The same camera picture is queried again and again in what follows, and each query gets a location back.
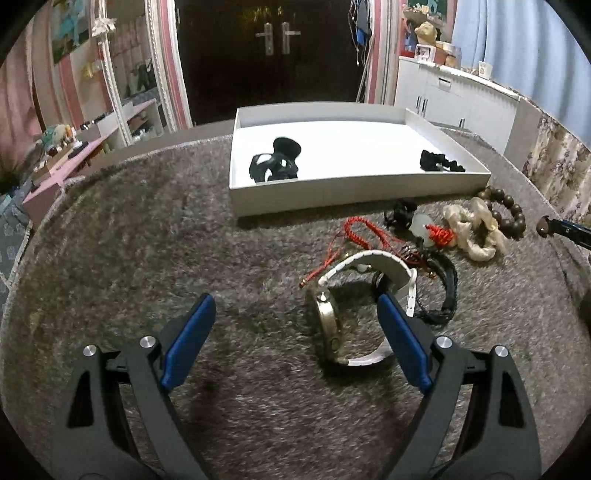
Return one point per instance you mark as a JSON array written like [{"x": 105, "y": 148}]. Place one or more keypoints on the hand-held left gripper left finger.
[{"x": 189, "y": 341}]

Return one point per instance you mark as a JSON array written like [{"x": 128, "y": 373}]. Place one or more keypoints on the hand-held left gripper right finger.
[{"x": 404, "y": 339}]

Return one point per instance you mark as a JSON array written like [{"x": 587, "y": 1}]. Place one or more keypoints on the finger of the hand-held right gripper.
[{"x": 570, "y": 229}]

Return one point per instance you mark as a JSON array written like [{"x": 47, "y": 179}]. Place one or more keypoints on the cream satin scrunchie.
[{"x": 475, "y": 233}]

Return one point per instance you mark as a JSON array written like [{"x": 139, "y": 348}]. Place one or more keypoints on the small black hair claw clip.
[{"x": 400, "y": 213}]

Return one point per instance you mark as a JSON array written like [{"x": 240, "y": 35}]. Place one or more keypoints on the white shallow tray box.
[{"x": 323, "y": 152}]

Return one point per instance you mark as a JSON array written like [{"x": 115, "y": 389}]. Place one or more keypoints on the floral patterned fabric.
[{"x": 561, "y": 161}]

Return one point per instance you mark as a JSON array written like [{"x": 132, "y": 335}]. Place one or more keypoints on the black scrunchie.
[{"x": 436, "y": 160}]

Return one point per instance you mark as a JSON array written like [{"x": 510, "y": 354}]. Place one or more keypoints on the white cabinet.
[{"x": 457, "y": 101}]

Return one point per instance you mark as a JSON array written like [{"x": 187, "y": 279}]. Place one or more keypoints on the white mug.
[{"x": 485, "y": 69}]

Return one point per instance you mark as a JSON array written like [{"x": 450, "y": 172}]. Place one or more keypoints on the blue curtain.
[{"x": 521, "y": 41}]

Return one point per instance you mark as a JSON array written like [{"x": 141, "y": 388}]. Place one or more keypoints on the large black hair claw clip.
[{"x": 277, "y": 161}]

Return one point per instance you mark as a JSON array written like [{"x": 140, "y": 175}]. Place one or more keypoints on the blue floral cloth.
[{"x": 11, "y": 230}]

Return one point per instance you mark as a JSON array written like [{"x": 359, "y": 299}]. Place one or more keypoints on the pink shelf desk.
[{"x": 83, "y": 157}]

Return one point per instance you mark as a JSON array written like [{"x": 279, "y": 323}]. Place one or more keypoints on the beige plush toy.
[{"x": 427, "y": 33}]

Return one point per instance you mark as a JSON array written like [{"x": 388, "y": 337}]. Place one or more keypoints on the green plush toy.
[{"x": 53, "y": 136}]

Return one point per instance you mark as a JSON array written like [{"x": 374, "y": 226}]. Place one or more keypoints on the white framed standing mirror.
[{"x": 134, "y": 64}]

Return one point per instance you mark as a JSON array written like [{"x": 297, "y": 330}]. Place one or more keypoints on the pink curtain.
[{"x": 23, "y": 106}]

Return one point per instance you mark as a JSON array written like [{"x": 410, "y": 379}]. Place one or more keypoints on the dark double door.
[{"x": 272, "y": 60}]

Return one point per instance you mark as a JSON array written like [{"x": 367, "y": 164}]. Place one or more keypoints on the green wall poster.
[{"x": 438, "y": 7}]

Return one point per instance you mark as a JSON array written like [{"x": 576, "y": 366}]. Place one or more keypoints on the couple photo wall poster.
[{"x": 69, "y": 27}]

